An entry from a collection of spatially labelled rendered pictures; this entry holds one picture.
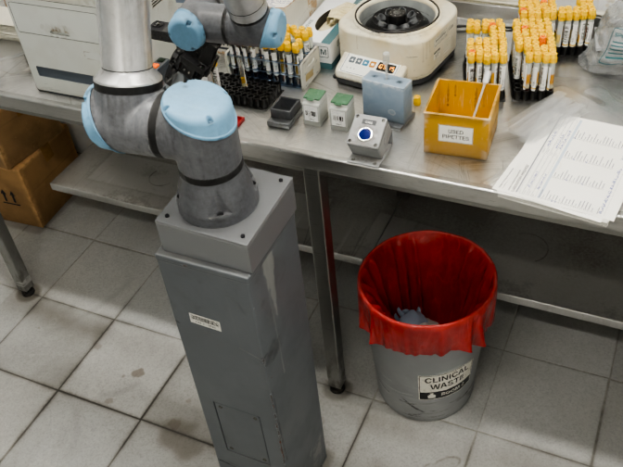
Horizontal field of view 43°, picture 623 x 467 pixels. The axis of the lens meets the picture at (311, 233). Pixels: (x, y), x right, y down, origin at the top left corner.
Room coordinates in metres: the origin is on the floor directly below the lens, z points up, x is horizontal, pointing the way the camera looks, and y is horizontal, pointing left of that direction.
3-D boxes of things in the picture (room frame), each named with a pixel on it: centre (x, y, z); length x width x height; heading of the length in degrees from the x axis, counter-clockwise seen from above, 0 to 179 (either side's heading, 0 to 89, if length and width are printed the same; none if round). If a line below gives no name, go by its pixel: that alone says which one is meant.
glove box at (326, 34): (1.81, -0.12, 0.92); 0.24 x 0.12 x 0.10; 151
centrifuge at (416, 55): (1.69, -0.25, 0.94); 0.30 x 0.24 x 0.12; 142
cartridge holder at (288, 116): (1.50, 0.02, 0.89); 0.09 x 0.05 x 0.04; 152
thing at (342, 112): (1.44, -0.10, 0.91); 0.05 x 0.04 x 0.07; 151
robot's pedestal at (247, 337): (1.13, 0.16, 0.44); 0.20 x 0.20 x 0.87; 61
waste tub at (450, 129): (1.34, -0.34, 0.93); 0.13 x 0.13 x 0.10; 66
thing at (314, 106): (1.47, -0.04, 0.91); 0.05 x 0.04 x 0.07; 151
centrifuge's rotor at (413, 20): (1.70, -0.26, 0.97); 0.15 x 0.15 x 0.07
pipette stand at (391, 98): (1.45, -0.20, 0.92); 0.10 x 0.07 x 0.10; 53
